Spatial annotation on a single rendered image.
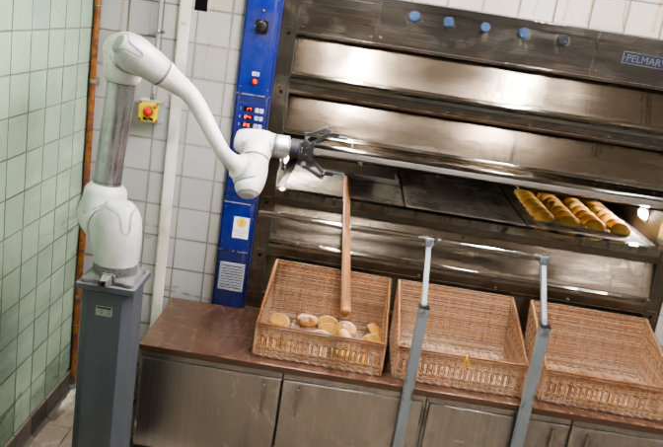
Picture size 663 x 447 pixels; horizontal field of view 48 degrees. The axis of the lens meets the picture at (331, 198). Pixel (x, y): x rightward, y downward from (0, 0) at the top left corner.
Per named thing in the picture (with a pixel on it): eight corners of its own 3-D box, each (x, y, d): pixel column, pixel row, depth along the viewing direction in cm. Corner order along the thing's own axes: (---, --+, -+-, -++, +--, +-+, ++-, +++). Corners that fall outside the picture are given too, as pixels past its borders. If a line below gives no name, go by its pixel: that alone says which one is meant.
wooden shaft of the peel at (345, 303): (349, 319, 215) (351, 309, 214) (339, 317, 215) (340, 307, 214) (349, 182, 380) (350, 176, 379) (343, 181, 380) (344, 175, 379)
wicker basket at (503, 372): (386, 331, 355) (396, 276, 348) (502, 348, 355) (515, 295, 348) (390, 379, 308) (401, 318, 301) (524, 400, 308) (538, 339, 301)
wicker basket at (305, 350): (267, 311, 357) (274, 257, 350) (383, 331, 355) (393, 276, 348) (249, 355, 310) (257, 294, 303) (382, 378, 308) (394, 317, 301)
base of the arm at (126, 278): (75, 285, 250) (76, 269, 249) (98, 263, 272) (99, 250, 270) (128, 294, 250) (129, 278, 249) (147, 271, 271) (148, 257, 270)
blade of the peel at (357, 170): (398, 186, 389) (399, 181, 388) (294, 170, 388) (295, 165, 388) (394, 171, 424) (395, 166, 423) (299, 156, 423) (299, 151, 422)
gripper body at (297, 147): (292, 135, 285) (316, 138, 285) (289, 156, 287) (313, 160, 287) (290, 138, 277) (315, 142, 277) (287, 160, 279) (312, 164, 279)
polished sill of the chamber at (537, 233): (275, 193, 350) (276, 186, 349) (654, 254, 347) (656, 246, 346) (273, 197, 345) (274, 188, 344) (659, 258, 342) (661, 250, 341)
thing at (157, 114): (141, 118, 339) (143, 97, 337) (163, 121, 339) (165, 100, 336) (136, 120, 332) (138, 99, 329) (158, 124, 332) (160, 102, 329)
